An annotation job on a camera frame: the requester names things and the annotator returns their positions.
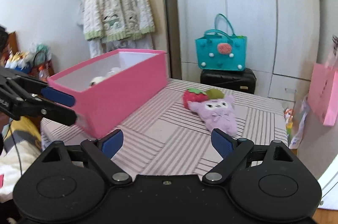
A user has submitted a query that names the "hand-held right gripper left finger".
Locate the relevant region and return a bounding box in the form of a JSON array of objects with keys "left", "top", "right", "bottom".
[{"left": 41, "top": 129, "right": 132, "bottom": 185}]

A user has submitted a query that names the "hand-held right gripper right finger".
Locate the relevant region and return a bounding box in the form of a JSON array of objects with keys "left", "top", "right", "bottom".
[{"left": 203, "top": 128, "right": 294, "bottom": 185}]

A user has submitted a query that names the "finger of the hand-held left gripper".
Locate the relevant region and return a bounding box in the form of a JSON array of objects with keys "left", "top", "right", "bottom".
[
  {"left": 11, "top": 93, "right": 78, "bottom": 127},
  {"left": 5, "top": 69, "right": 76, "bottom": 108}
]

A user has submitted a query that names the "purple plush toy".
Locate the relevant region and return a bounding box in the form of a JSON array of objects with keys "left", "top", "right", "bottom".
[{"left": 189, "top": 94, "right": 238, "bottom": 135}]

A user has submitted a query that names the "white cat plush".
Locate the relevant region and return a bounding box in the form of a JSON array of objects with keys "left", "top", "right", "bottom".
[{"left": 88, "top": 67, "right": 122, "bottom": 87}]

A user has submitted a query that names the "pink storage box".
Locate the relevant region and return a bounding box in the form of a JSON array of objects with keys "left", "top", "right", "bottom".
[{"left": 48, "top": 49, "right": 167, "bottom": 138}]

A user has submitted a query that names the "yellow patterned blanket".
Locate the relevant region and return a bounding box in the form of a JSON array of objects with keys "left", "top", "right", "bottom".
[{"left": 0, "top": 116, "right": 43, "bottom": 187}]

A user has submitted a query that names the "pile of colourful packets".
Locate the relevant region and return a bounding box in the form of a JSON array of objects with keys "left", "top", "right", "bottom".
[{"left": 5, "top": 44, "right": 56, "bottom": 82}]

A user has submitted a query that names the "green plush ball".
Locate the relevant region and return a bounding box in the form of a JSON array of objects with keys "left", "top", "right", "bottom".
[{"left": 206, "top": 89, "right": 225, "bottom": 100}]

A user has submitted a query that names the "striped tablecloth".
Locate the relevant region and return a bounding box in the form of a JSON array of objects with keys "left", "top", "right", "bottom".
[{"left": 40, "top": 78, "right": 288, "bottom": 177}]

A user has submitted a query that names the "red strawberry plush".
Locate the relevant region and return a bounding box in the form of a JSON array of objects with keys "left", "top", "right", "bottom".
[{"left": 183, "top": 88, "right": 209, "bottom": 109}]

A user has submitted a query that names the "wooden headboard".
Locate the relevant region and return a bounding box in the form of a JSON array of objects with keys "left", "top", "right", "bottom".
[{"left": 7, "top": 31, "right": 20, "bottom": 54}]

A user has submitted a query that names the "white hanging garment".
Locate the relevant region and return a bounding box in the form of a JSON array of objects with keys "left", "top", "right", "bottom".
[{"left": 76, "top": 0, "right": 154, "bottom": 59}]

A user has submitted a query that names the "black suitcase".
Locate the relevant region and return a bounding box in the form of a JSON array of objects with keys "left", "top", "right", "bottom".
[{"left": 200, "top": 68, "right": 256, "bottom": 94}]

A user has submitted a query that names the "white plastic bag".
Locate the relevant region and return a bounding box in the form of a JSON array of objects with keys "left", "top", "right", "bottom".
[{"left": 284, "top": 93, "right": 311, "bottom": 149}]

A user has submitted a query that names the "teal felt tote bag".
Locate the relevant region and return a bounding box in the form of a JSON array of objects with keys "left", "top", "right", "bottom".
[{"left": 195, "top": 13, "right": 248, "bottom": 71}]

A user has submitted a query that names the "white green knit cardigan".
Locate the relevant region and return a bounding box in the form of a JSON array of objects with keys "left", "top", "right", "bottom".
[{"left": 83, "top": 0, "right": 155, "bottom": 42}]

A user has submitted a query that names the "pink paper gift bag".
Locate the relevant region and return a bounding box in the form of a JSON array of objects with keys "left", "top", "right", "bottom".
[{"left": 308, "top": 35, "right": 338, "bottom": 127}]

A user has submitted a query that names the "white wardrobe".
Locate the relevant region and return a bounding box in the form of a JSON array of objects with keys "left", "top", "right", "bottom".
[{"left": 172, "top": 0, "right": 321, "bottom": 101}]

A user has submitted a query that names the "black cable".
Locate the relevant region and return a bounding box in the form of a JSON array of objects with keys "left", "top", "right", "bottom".
[{"left": 8, "top": 118, "right": 25, "bottom": 175}]

